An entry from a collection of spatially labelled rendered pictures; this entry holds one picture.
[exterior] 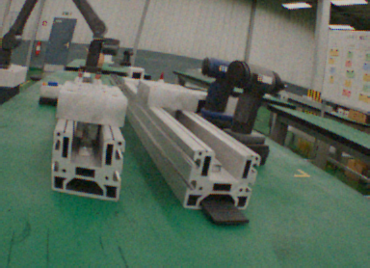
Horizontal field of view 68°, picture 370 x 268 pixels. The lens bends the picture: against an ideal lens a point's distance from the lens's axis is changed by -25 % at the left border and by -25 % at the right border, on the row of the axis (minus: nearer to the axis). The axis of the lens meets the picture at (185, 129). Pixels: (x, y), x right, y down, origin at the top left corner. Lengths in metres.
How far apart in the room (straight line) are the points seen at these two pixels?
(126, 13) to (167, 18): 1.54
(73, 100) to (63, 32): 11.84
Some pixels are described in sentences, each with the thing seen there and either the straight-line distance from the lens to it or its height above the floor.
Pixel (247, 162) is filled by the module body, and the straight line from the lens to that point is 0.51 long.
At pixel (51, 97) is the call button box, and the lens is 1.08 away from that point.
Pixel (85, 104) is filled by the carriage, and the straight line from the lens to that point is 0.50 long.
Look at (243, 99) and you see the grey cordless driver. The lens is 0.74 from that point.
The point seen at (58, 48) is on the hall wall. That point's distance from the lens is 12.31.
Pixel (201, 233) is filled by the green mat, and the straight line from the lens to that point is 0.42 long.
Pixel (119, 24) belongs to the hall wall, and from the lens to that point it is 12.31.
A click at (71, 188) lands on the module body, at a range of 0.47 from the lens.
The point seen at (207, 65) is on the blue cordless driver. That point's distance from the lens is 0.99.
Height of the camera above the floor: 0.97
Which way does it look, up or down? 11 degrees down
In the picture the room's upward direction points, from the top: 11 degrees clockwise
